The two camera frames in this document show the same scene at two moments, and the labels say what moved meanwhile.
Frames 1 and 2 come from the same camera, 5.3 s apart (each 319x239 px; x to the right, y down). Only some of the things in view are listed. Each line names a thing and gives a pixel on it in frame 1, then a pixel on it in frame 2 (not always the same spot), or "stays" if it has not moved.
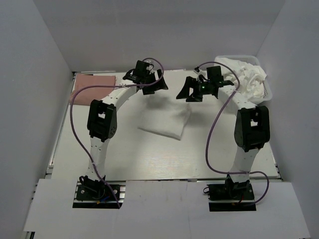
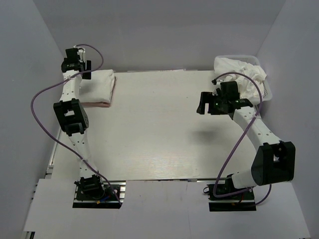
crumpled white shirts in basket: (251, 77) stays
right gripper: (185, 93) -> (208, 97)
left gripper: (158, 85) -> (88, 65)
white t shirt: (165, 117) -> (99, 88)
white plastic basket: (267, 92) stays
